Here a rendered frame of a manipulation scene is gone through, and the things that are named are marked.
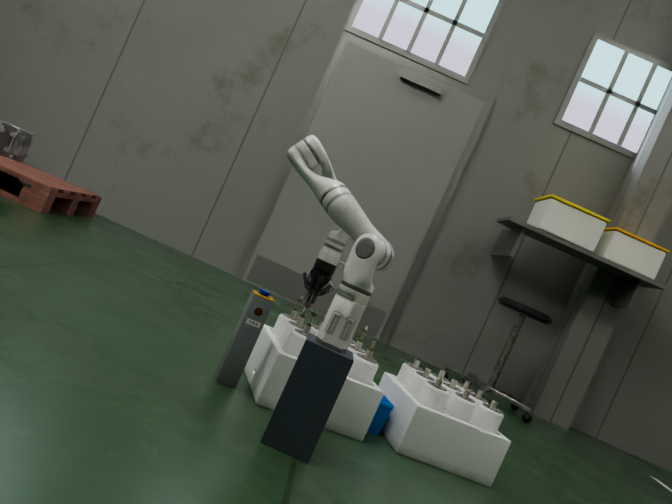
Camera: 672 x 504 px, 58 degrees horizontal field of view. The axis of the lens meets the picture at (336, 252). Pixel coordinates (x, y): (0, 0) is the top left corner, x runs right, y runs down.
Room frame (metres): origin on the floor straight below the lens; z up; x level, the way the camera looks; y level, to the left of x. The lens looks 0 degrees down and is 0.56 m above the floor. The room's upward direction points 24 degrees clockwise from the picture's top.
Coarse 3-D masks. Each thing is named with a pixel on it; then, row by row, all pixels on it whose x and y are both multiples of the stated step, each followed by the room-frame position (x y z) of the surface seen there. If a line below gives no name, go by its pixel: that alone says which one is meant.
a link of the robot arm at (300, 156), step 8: (296, 144) 1.89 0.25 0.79; (304, 144) 1.87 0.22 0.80; (288, 152) 1.89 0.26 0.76; (296, 152) 1.87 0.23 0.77; (304, 152) 1.86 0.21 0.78; (296, 160) 1.86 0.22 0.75; (304, 160) 1.87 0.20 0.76; (312, 160) 1.87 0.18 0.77; (296, 168) 1.87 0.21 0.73; (304, 168) 1.84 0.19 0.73; (312, 168) 1.91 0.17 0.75; (304, 176) 1.84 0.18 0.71; (312, 176) 1.82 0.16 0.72; (320, 176) 1.82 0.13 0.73; (312, 184) 1.82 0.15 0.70; (320, 184) 1.79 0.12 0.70; (328, 184) 1.78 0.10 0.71; (336, 184) 1.78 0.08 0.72; (320, 192) 1.79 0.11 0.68; (328, 192) 1.77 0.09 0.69; (320, 200) 1.80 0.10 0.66
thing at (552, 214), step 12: (540, 204) 4.52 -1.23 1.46; (552, 204) 4.32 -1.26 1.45; (564, 204) 4.33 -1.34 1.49; (540, 216) 4.38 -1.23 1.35; (552, 216) 4.32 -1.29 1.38; (564, 216) 4.32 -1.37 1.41; (576, 216) 4.32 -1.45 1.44; (588, 216) 4.32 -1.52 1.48; (600, 216) 4.31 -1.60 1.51; (540, 228) 4.33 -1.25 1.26; (552, 228) 4.32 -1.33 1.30; (564, 228) 4.32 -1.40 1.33; (576, 228) 4.32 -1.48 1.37; (588, 228) 4.32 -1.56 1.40; (600, 228) 4.32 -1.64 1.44; (576, 240) 4.32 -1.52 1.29; (588, 240) 4.32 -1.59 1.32
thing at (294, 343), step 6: (294, 330) 2.00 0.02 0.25; (288, 336) 2.00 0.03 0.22; (294, 336) 1.98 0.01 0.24; (300, 336) 1.97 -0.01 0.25; (288, 342) 1.99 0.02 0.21; (294, 342) 1.97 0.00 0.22; (300, 342) 1.97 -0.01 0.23; (288, 348) 1.98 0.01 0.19; (294, 348) 1.97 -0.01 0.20; (300, 348) 1.97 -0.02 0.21; (294, 354) 1.97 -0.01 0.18
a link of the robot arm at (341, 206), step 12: (336, 192) 1.76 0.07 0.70; (348, 192) 1.78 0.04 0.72; (324, 204) 1.78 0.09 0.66; (336, 204) 1.75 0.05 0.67; (348, 204) 1.75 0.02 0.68; (336, 216) 1.76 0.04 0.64; (348, 216) 1.75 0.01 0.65; (360, 216) 1.75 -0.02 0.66; (348, 228) 1.76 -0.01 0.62; (360, 228) 1.75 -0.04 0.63; (372, 228) 1.74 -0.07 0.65
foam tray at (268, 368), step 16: (272, 336) 2.13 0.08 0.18; (256, 352) 2.19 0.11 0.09; (272, 352) 1.99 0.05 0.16; (256, 368) 2.10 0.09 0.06; (272, 368) 1.92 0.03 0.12; (288, 368) 1.93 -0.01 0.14; (256, 384) 2.01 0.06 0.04; (272, 384) 1.93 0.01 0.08; (352, 384) 2.00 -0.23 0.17; (256, 400) 1.93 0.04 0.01; (272, 400) 1.93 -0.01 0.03; (336, 400) 1.99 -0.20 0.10; (352, 400) 2.00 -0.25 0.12; (368, 400) 2.02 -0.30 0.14; (336, 416) 1.99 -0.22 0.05; (352, 416) 2.01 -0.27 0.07; (368, 416) 2.02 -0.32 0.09; (336, 432) 2.00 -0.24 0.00; (352, 432) 2.01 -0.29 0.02
